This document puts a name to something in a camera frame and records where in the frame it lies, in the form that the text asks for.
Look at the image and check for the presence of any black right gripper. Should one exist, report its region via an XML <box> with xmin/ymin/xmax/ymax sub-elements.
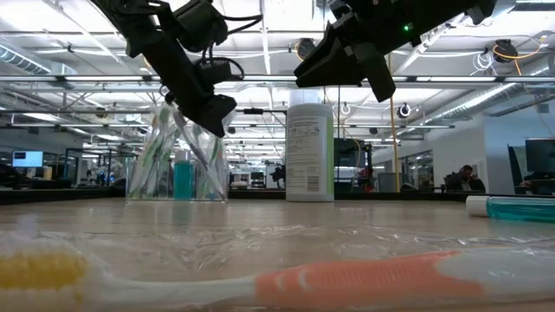
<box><xmin>295</xmin><ymin>12</ymin><xmax>417</xmax><ymax>103</ymax></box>

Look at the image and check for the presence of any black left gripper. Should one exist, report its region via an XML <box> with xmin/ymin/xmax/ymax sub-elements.
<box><xmin>142</xmin><ymin>32</ymin><xmax>238</xmax><ymax>138</ymax></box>

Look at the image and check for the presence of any purple white toothbrush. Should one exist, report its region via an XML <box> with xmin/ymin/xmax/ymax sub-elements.
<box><xmin>171</xmin><ymin>110</ymin><xmax>229</xmax><ymax>200</ymax></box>

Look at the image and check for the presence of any small blue mouthwash bottle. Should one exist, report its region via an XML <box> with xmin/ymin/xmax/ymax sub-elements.
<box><xmin>173</xmin><ymin>149</ymin><xmax>195</xmax><ymax>201</ymax></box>

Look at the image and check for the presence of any blue white toothbrush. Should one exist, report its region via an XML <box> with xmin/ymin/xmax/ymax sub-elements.
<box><xmin>197</xmin><ymin>172</ymin><xmax>220</xmax><ymax>201</ymax></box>

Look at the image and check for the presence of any clear acrylic toothbrush holder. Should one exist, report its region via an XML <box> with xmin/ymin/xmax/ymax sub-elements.
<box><xmin>124</xmin><ymin>101</ymin><xmax>230</xmax><ymax>204</ymax></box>

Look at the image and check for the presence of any orange white toothbrush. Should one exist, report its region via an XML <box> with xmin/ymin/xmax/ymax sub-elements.
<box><xmin>0</xmin><ymin>233</ymin><xmax>555</xmax><ymax>311</ymax></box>

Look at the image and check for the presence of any teal toothbrush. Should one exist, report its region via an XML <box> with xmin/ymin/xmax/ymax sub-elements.
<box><xmin>465</xmin><ymin>194</ymin><xmax>555</xmax><ymax>224</ymax></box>

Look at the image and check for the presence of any white wipes canister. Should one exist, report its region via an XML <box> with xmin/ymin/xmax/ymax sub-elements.
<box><xmin>285</xmin><ymin>102</ymin><xmax>336</xmax><ymax>204</ymax></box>

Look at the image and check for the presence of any black cabinet with red parts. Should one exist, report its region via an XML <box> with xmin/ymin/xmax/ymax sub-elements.
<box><xmin>333</xmin><ymin>138</ymin><xmax>375</xmax><ymax>194</ymax></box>

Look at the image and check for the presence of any grey bin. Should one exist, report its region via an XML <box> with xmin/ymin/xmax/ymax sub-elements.
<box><xmin>376</xmin><ymin>172</ymin><xmax>398</xmax><ymax>194</ymax></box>

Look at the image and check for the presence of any person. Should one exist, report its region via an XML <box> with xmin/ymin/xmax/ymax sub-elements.
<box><xmin>444</xmin><ymin>163</ymin><xmax>487</xmax><ymax>194</ymax></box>

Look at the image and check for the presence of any monitor with blue screen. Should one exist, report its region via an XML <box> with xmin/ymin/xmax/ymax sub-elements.
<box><xmin>11</xmin><ymin>150</ymin><xmax>45</xmax><ymax>169</ymax></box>

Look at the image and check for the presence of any dark monitor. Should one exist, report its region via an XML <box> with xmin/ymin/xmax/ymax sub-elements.
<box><xmin>524</xmin><ymin>137</ymin><xmax>555</xmax><ymax>174</ymax></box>

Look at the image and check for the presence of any black ceiling cable reel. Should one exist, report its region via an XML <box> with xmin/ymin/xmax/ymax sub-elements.
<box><xmin>296</xmin><ymin>37</ymin><xmax>317</xmax><ymax>60</ymax></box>
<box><xmin>493</xmin><ymin>38</ymin><xmax>520</xmax><ymax>64</ymax></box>

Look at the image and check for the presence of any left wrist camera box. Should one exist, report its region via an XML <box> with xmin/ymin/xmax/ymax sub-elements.
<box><xmin>195</xmin><ymin>56</ymin><xmax>238</xmax><ymax>87</ymax></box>

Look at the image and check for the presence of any black background rig frame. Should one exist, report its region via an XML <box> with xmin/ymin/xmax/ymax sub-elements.
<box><xmin>236</xmin><ymin>107</ymin><xmax>288</xmax><ymax>192</ymax></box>

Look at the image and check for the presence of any black camera on tripod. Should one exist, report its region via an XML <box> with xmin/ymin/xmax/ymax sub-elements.
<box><xmin>269</xmin><ymin>164</ymin><xmax>285</xmax><ymax>191</ymax></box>

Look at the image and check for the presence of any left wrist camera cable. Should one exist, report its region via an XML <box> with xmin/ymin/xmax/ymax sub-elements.
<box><xmin>207</xmin><ymin>14</ymin><xmax>264</xmax><ymax>81</ymax></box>

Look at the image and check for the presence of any black aluminium table frame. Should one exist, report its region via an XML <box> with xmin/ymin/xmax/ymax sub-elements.
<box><xmin>0</xmin><ymin>186</ymin><xmax>555</xmax><ymax>205</ymax></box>

